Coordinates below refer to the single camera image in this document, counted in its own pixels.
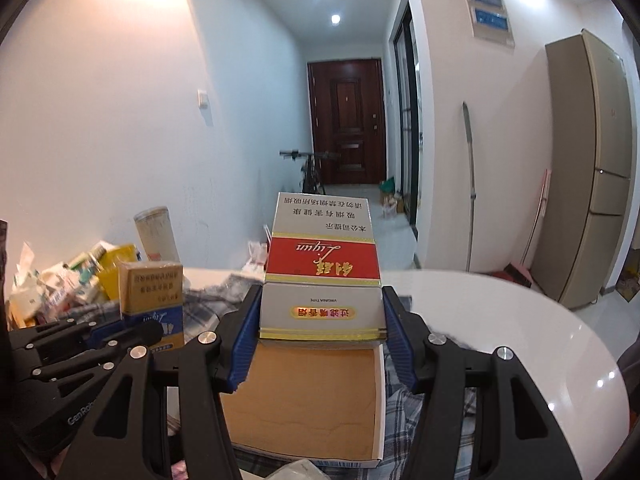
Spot boxes on hallway floor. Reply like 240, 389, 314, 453
378, 177, 406, 218

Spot bags beside bicycle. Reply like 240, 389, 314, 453
243, 240, 269, 272

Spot black bicycle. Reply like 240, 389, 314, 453
279, 150, 341, 195

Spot black framed glass door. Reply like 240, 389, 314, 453
393, 4, 420, 231

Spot yellow plastic cup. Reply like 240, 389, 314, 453
96, 244, 138, 300

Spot open cardboard tray box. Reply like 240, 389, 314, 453
221, 342, 386, 468

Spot white wall switch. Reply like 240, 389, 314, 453
198, 90, 209, 110

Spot blue plaid cloth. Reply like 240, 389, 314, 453
60, 288, 409, 479

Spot beige speckled tumbler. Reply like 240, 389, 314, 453
134, 206, 180, 262

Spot gold blue cigarette box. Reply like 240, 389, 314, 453
118, 261, 184, 351

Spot wall electrical panel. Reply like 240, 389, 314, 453
466, 0, 515, 48

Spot pink broom handle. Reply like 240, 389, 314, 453
520, 169, 552, 268

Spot red white cigarette carton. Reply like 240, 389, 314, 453
259, 192, 386, 342

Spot beige refrigerator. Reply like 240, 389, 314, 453
530, 29, 632, 310

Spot pile of small packages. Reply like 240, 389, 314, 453
6, 240, 116, 328

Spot grey mop handle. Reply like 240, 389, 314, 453
462, 101, 477, 272

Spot dark red entrance door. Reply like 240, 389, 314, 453
307, 58, 386, 185

